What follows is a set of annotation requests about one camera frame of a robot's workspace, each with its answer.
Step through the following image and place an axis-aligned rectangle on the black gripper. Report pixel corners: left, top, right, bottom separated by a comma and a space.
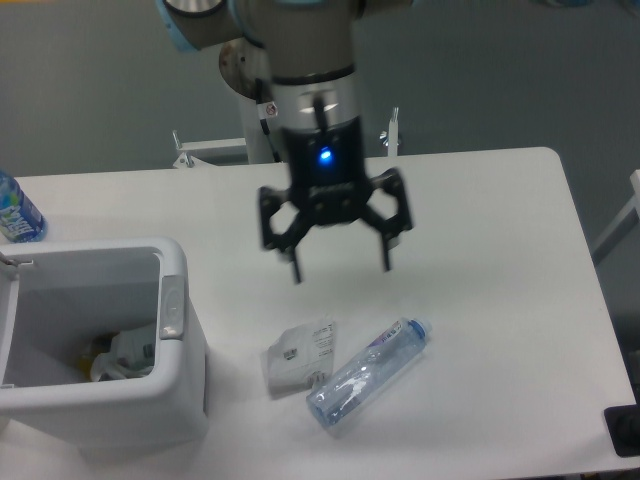
257, 117, 414, 284

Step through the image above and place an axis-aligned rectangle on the white plastic trash can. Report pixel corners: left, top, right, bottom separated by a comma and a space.
1, 237, 209, 449

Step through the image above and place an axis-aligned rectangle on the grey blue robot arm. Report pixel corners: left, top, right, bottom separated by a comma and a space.
156, 1, 413, 270

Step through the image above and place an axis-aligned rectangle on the trash inside the can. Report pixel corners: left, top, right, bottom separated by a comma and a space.
75, 323, 156, 382

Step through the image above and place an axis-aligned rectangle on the crumpled white paper wrapper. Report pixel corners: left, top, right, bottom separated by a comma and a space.
261, 316, 336, 398

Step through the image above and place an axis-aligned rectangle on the crushed clear plastic bottle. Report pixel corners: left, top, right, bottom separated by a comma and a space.
306, 318, 432, 428

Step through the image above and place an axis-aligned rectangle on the blue labelled water bottle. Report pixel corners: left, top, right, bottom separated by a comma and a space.
1, 171, 48, 243

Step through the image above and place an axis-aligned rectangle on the black clamp at table edge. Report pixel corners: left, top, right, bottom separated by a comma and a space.
604, 404, 639, 458

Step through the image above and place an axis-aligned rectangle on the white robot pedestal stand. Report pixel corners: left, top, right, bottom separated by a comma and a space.
171, 92, 404, 170

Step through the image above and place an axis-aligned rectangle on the black cable on pedestal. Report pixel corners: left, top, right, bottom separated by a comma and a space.
254, 77, 282, 164

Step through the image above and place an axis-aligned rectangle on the white frame at right edge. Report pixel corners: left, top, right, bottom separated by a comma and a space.
591, 170, 639, 265

